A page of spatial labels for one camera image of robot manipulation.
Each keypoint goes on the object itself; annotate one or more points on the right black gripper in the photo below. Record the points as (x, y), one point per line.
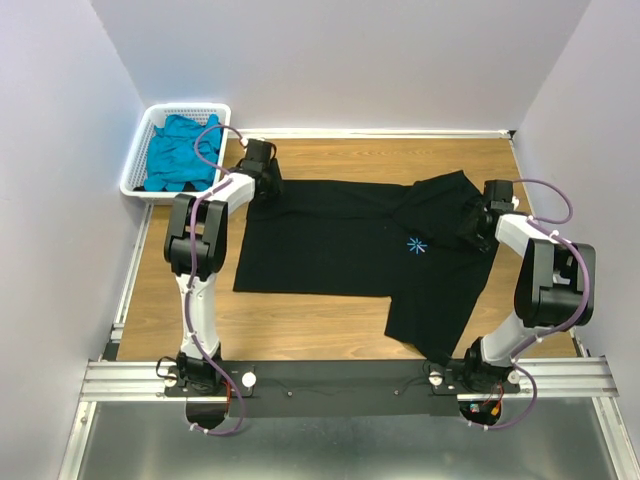
(466, 230)

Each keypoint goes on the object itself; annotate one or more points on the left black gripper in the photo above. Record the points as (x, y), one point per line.
(275, 187)

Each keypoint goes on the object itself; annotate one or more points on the black t shirt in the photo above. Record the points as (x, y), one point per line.
(406, 243)

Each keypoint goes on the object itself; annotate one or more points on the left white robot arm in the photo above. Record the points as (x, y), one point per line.
(195, 249)

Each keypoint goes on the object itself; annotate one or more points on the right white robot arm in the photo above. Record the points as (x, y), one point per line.
(554, 291)

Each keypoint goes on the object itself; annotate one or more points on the blue t shirt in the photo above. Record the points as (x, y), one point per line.
(172, 163)

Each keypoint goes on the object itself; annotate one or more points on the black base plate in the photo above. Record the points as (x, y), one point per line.
(273, 389)

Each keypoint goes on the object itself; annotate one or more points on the aluminium rail frame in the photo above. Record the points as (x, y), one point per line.
(126, 429)

